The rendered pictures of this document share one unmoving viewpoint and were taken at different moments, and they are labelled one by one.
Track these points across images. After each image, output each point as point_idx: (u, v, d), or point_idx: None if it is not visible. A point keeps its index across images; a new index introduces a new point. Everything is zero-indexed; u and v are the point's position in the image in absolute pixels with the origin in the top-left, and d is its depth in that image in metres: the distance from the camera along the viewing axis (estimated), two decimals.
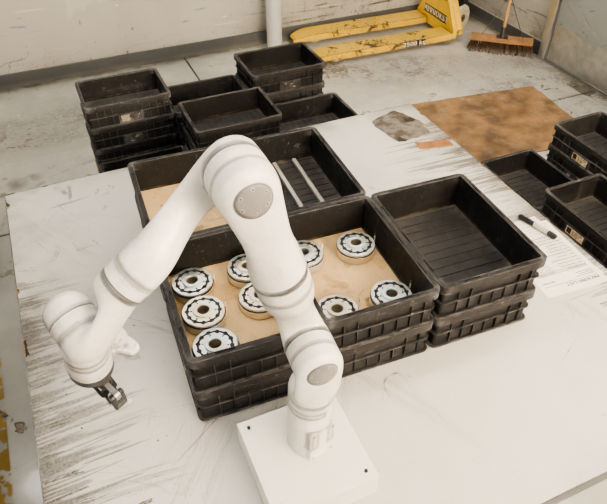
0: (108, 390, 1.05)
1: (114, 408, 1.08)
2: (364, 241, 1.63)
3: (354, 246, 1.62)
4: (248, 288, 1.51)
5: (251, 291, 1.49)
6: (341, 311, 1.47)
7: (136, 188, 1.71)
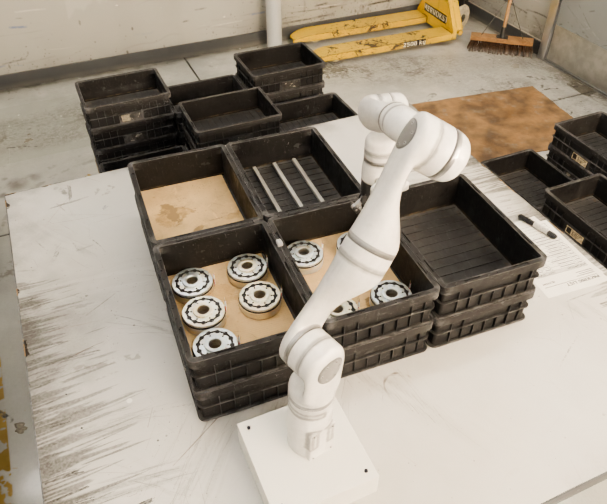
0: (358, 201, 1.44)
1: None
2: None
3: None
4: (248, 288, 1.51)
5: (251, 291, 1.49)
6: (341, 311, 1.47)
7: (136, 188, 1.71)
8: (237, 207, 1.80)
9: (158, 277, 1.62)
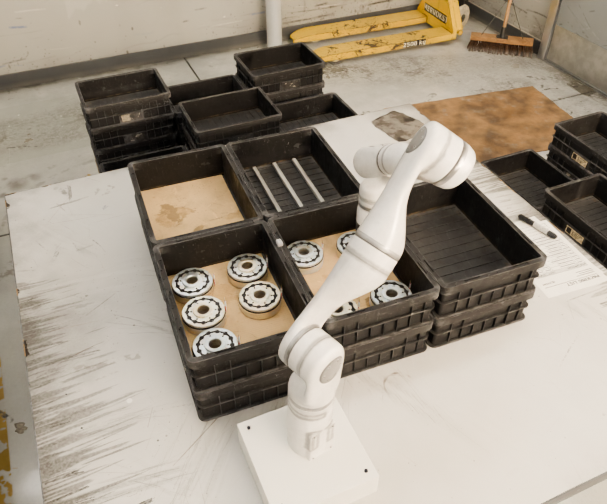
0: None
1: None
2: None
3: None
4: (248, 288, 1.51)
5: (251, 291, 1.49)
6: (341, 311, 1.47)
7: (136, 188, 1.71)
8: (237, 207, 1.80)
9: (158, 277, 1.62)
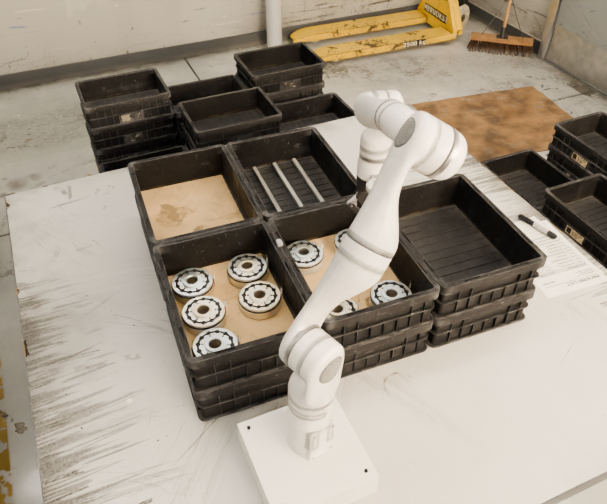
0: (353, 197, 1.45)
1: None
2: None
3: None
4: (248, 288, 1.51)
5: (251, 291, 1.49)
6: (341, 311, 1.47)
7: (136, 188, 1.71)
8: (237, 207, 1.80)
9: (158, 277, 1.62)
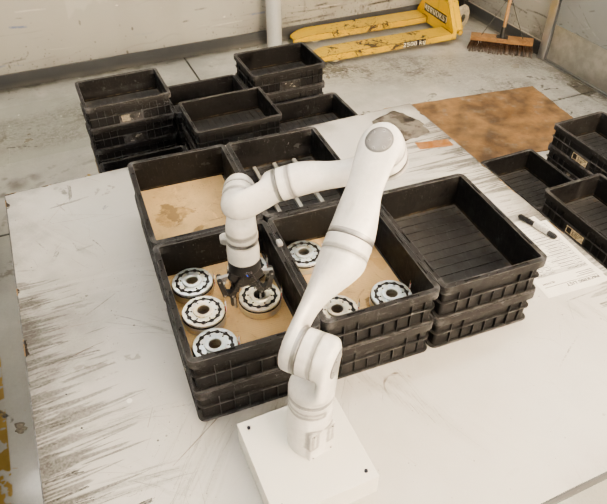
0: (264, 272, 1.44)
1: (269, 287, 1.46)
2: None
3: None
4: (248, 288, 1.51)
5: (251, 291, 1.49)
6: (341, 311, 1.47)
7: (136, 188, 1.71)
8: None
9: (158, 277, 1.62)
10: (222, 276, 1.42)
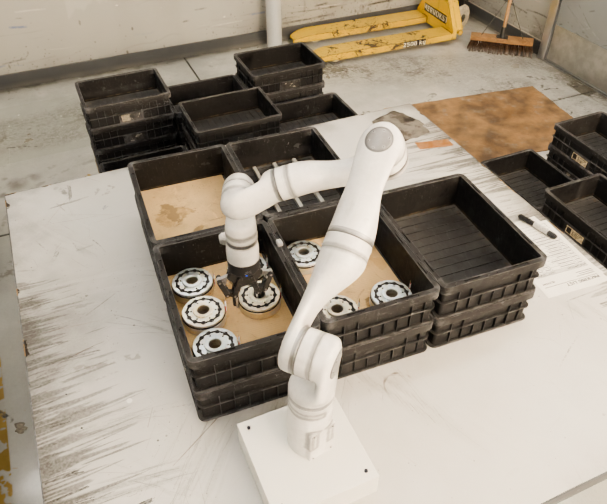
0: (264, 272, 1.44)
1: (266, 289, 1.46)
2: None
3: None
4: (247, 288, 1.51)
5: (250, 291, 1.49)
6: (341, 311, 1.47)
7: (136, 188, 1.71)
8: None
9: (158, 277, 1.62)
10: (222, 277, 1.42)
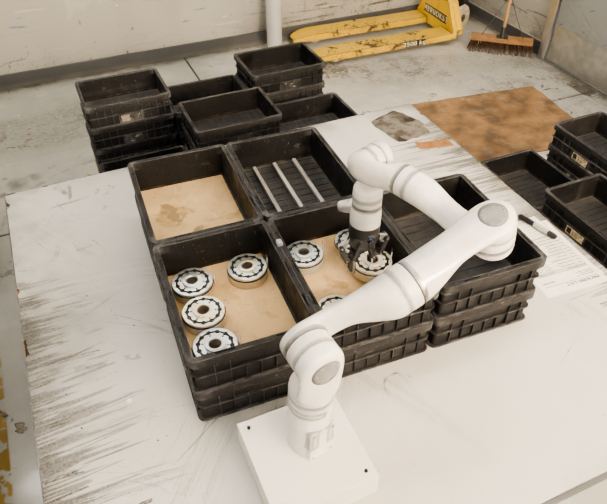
0: (380, 236, 1.50)
1: (381, 253, 1.53)
2: None
3: None
4: (359, 255, 1.57)
5: (364, 257, 1.56)
6: None
7: (136, 188, 1.71)
8: (237, 207, 1.80)
9: (158, 277, 1.62)
10: (343, 243, 1.48)
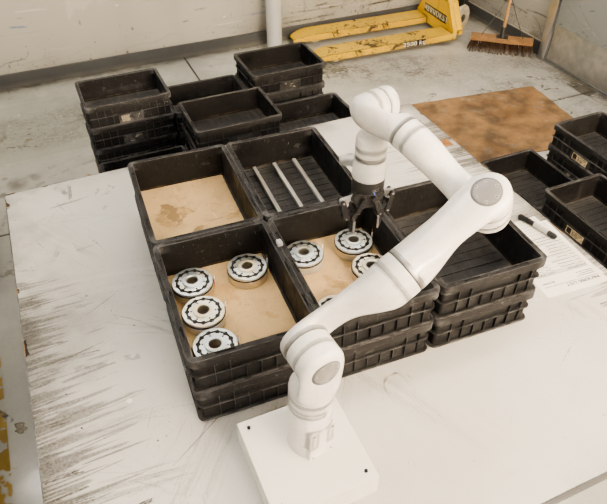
0: (385, 192, 1.42)
1: (388, 209, 1.44)
2: (362, 238, 1.64)
3: (352, 243, 1.63)
4: (358, 260, 1.59)
5: (363, 262, 1.57)
6: None
7: (136, 188, 1.71)
8: (237, 207, 1.80)
9: (158, 277, 1.62)
10: (345, 198, 1.39)
